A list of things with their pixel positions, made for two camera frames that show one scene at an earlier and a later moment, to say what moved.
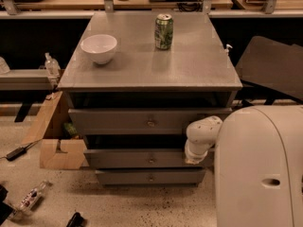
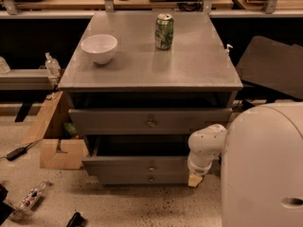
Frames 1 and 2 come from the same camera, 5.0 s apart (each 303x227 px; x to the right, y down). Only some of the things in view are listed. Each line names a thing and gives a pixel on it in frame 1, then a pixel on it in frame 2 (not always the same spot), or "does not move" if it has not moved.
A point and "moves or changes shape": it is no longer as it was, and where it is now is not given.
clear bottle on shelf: [52, 66] does not move
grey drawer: [144, 158] moves or changes shape
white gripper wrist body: [191, 155] -> [198, 168]
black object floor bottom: [77, 220] does not move
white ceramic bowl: [99, 47] does not move
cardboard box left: [59, 149] does not move
